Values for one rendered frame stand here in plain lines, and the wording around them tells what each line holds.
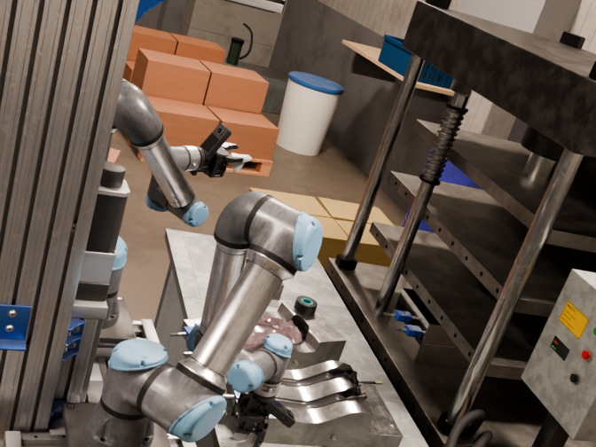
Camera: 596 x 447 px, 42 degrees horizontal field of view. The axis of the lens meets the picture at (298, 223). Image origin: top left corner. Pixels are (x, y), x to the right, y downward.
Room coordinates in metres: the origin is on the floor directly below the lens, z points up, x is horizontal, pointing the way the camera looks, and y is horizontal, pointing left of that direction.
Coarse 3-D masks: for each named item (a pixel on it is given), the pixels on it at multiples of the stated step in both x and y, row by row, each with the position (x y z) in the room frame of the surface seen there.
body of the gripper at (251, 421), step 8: (248, 392) 1.69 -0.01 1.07; (240, 400) 1.70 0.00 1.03; (248, 400) 1.69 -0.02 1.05; (256, 400) 1.70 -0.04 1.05; (264, 400) 1.68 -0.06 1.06; (272, 400) 1.70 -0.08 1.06; (240, 408) 1.69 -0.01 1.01; (248, 408) 1.69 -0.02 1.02; (256, 408) 1.70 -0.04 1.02; (240, 416) 1.67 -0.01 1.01; (248, 416) 1.68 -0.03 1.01; (256, 416) 1.69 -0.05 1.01; (264, 416) 1.70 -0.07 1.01; (240, 424) 1.68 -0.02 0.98; (248, 424) 1.68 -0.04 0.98; (256, 424) 1.69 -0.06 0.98; (240, 432) 1.67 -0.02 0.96; (248, 432) 1.68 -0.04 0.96
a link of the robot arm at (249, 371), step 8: (240, 352) 1.64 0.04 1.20; (248, 352) 1.65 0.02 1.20; (256, 352) 1.66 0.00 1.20; (264, 352) 1.67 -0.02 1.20; (240, 360) 1.61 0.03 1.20; (248, 360) 1.61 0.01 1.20; (256, 360) 1.62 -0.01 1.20; (264, 360) 1.64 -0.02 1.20; (272, 360) 1.66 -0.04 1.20; (232, 368) 1.59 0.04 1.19; (240, 368) 1.58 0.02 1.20; (248, 368) 1.58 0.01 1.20; (256, 368) 1.60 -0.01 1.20; (264, 368) 1.62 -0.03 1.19; (272, 368) 1.64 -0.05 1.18; (232, 376) 1.58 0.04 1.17; (240, 376) 1.57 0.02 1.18; (248, 376) 1.57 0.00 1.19; (256, 376) 1.58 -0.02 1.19; (264, 376) 1.61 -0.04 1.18; (272, 376) 1.66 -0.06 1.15; (232, 384) 1.58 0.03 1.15; (240, 384) 1.57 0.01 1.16; (248, 384) 1.57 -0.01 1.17; (256, 384) 1.58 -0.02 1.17; (240, 392) 1.57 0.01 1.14
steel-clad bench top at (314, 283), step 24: (192, 240) 3.06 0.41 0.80; (192, 264) 2.84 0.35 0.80; (312, 264) 3.21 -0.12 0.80; (192, 288) 2.64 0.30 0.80; (288, 288) 2.90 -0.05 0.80; (312, 288) 2.97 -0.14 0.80; (192, 312) 2.47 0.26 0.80; (336, 312) 2.82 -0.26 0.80; (360, 336) 2.69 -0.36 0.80; (360, 360) 2.51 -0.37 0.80; (384, 384) 2.40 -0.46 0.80; (216, 432) 1.85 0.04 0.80; (408, 432) 2.16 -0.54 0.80
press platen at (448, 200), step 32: (416, 192) 3.12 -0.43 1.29; (448, 192) 3.27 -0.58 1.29; (480, 192) 3.44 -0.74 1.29; (448, 224) 2.84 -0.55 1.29; (480, 224) 2.97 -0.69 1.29; (512, 224) 3.11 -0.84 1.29; (480, 256) 2.60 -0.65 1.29; (512, 256) 2.71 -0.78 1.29; (544, 256) 2.82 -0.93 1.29; (576, 256) 2.96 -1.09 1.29; (544, 288) 2.48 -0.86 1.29
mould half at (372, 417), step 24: (336, 384) 2.09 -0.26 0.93; (360, 384) 2.25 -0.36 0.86; (288, 408) 1.95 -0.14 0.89; (336, 408) 1.98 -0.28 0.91; (360, 408) 1.99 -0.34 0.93; (384, 408) 2.15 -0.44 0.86; (288, 432) 1.90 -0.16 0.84; (312, 432) 1.92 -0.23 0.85; (336, 432) 1.95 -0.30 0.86; (360, 432) 1.98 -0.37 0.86; (384, 432) 2.02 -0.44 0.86
